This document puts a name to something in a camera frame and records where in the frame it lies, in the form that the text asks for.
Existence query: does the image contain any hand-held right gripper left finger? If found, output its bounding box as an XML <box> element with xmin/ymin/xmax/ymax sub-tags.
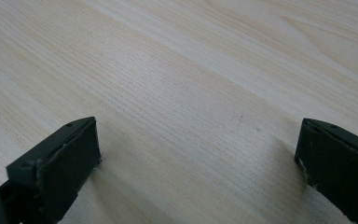
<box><xmin>0</xmin><ymin>116</ymin><xmax>103</xmax><ymax>224</ymax></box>

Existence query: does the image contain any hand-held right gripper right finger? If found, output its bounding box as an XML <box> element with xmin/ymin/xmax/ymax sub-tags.
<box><xmin>294</xmin><ymin>118</ymin><xmax>358</xmax><ymax>224</ymax></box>

